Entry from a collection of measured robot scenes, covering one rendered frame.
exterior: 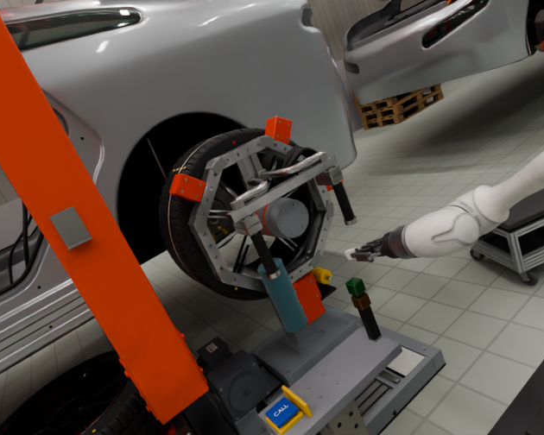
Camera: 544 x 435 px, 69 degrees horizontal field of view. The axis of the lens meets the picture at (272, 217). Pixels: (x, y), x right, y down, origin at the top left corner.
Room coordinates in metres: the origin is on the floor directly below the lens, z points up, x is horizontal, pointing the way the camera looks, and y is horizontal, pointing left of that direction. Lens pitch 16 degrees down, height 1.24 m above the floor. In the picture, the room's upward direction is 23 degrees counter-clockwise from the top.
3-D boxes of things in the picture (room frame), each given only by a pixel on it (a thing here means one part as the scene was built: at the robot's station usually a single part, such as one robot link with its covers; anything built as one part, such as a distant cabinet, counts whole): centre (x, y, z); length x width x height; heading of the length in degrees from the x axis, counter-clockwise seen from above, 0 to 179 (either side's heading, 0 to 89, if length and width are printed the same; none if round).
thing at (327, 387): (0.96, 0.03, 0.44); 0.43 x 0.17 x 0.03; 116
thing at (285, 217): (1.33, -0.02, 0.85); 0.21 x 0.14 x 0.14; 26
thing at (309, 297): (1.43, 0.03, 0.48); 0.16 x 0.12 x 0.17; 26
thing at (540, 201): (1.73, -1.10, 0.17); 0.43 x 0.36 x 0.34; 1
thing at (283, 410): (0.89, 0.19, 0.47); 0.07 x 0.07 x 0.02; 26
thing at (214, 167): (1.40, 0.01, 0.85); 0.54 x 0.07 x 0.54; 116
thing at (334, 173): (1.29, -0.23, 0.93); 0.09 x 0.05 x 0.05; 26
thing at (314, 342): (1.55, 0.09, 0.32); 0.40 x 0.30 x 0.28; 116
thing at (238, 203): (1.24, 0.05, 1.03); 0.19 x 0.18 x 0.11; 26
